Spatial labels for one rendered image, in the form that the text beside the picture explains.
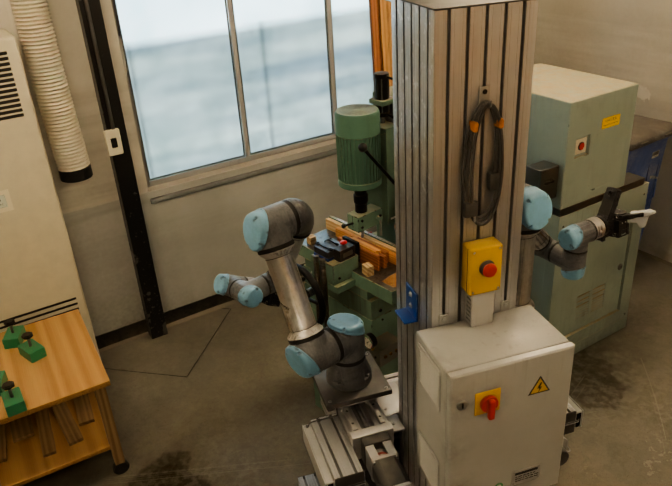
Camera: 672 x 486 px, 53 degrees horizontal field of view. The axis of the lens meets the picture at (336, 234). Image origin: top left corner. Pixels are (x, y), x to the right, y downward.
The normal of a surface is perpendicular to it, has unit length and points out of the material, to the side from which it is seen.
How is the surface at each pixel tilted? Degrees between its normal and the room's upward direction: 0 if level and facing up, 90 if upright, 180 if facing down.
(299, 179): 90
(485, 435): 90
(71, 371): 0
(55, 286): 90
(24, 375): 0
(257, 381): 0
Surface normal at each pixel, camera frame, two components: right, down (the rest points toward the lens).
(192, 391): -0.06, -0.89
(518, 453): 0.29, 0.42
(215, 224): 0.54, 0.36
